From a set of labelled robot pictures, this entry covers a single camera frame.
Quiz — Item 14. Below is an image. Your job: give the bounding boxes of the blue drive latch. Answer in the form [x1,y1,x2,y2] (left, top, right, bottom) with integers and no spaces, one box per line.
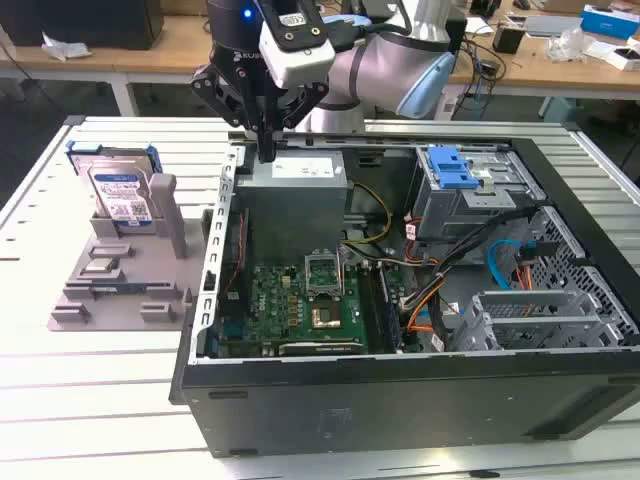
[427,144,484,191]

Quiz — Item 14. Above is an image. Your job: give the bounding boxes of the wooden desk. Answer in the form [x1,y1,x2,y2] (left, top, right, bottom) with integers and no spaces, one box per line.
[0,9,640,119]

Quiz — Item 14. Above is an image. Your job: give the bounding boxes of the clear plastic bag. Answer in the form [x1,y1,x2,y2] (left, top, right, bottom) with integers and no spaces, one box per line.
[544,27,609,64]

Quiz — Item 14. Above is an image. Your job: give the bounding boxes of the metal socket cover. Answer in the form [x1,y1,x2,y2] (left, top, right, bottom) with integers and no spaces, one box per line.
[303,247,347,301]

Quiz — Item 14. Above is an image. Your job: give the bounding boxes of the black desktop box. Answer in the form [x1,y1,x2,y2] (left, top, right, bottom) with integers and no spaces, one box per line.
[444,17,469,55]

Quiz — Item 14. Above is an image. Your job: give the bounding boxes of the grey power supply unit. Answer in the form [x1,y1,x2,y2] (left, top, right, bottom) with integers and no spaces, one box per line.
[234,149,354,264]

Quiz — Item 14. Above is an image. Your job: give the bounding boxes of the black RAM slot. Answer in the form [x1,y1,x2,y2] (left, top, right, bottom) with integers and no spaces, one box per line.
[357,264,384,351]

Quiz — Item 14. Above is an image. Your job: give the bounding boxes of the white open box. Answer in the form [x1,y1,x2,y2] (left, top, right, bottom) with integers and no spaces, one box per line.
[604,42,640,72]

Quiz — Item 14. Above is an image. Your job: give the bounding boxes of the small black box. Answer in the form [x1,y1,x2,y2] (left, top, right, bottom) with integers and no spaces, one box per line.
[492,24,526,55]

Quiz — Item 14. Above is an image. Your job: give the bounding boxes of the silver CPU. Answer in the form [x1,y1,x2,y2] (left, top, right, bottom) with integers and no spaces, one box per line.
[82,257,121,276]

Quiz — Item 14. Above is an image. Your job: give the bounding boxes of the metal drive cage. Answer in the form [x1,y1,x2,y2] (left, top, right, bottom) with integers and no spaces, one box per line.
[407,144,546,256]

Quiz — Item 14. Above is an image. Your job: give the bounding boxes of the silver disk bay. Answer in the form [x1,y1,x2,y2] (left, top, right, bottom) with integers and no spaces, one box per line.
[447,289,626,351]

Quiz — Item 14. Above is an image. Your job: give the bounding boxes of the yellow wire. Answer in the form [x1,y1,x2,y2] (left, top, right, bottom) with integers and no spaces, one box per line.
[342,182,394,246]

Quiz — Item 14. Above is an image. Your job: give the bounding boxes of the black sleeved cable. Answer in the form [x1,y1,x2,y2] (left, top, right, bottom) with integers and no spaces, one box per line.
[429,207,544,351]

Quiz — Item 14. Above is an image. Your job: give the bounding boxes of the black PC case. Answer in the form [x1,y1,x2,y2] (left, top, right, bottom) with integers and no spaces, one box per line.
[168,130,640,459]

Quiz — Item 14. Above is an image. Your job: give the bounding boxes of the pale green bin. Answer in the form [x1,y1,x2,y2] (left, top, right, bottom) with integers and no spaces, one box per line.
[538,96,584,124]

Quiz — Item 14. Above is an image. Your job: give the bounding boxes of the grey parts rack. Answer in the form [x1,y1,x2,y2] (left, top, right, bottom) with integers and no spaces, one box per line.
[47,172,209,332]

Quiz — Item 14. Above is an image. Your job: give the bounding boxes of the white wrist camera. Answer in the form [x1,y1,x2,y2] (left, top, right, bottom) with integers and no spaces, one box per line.
[258,0,336,90]

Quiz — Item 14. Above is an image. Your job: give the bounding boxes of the blue wire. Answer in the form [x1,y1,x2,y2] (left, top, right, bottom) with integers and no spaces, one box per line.
[487,239,536,291]

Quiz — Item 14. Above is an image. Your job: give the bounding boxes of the blue RAM stick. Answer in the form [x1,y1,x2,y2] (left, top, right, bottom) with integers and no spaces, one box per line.
[89,283,151,294]

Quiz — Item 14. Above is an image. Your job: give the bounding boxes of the green motherboard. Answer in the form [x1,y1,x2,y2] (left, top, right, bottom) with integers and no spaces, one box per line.
[214,262,416,356]

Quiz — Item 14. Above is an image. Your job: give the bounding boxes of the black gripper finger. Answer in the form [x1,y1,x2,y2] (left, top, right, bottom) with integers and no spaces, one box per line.
[189,63,268,164]
[266,83,330,164]

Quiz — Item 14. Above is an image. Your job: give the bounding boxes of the grey flat box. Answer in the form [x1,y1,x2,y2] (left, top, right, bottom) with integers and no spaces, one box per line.
[524,14,584,37]

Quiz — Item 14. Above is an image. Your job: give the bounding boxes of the blue cardboard box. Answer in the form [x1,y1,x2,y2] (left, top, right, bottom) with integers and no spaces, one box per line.
[580,3,640,37]

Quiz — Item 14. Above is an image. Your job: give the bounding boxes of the hard disk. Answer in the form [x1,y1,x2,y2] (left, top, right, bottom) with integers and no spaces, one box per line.
[66,141,162,230]

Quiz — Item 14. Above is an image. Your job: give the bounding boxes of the orange wire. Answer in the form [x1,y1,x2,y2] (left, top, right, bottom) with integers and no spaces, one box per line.
[514,262,536,291]
[405,287,446,335]

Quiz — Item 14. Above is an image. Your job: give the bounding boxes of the black graphics card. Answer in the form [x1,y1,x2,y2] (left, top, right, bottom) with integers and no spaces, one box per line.
[277,339,366,357]

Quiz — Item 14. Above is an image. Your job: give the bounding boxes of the CPU socket gold contacts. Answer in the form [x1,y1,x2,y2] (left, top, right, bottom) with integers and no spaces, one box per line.
[309,303,345,333]

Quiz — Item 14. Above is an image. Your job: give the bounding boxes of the crumpled white paper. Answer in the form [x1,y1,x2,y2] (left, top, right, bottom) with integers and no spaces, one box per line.
[42,32,94,62]

